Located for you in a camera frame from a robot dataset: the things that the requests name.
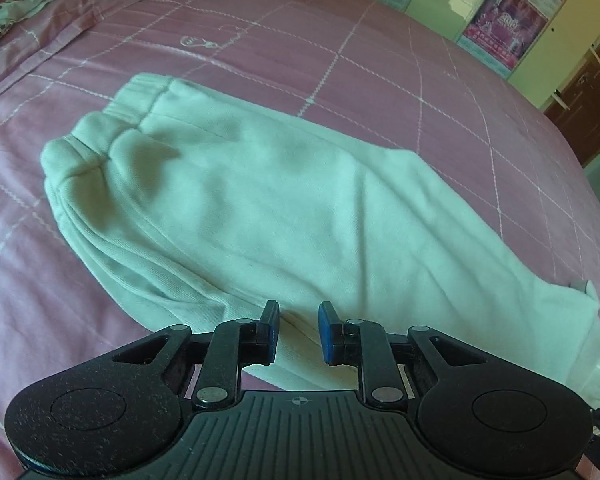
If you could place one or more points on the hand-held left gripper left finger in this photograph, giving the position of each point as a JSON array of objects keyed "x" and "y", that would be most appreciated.
[{"x": 268, "y": 341}]

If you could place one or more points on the white pants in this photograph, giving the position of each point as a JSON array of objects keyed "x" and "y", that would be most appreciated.
[{"x": 290, "y": 210}]

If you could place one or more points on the brown wooden door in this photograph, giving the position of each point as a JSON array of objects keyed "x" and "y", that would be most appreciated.
[{"x": 597, "y": 90}]

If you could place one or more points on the pink checked bedsheet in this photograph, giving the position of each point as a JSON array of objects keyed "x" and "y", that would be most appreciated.
[{"x": 380, "y": 60}]

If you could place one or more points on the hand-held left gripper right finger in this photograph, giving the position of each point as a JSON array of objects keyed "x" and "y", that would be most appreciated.
[{"x": 325, "y": 336}]

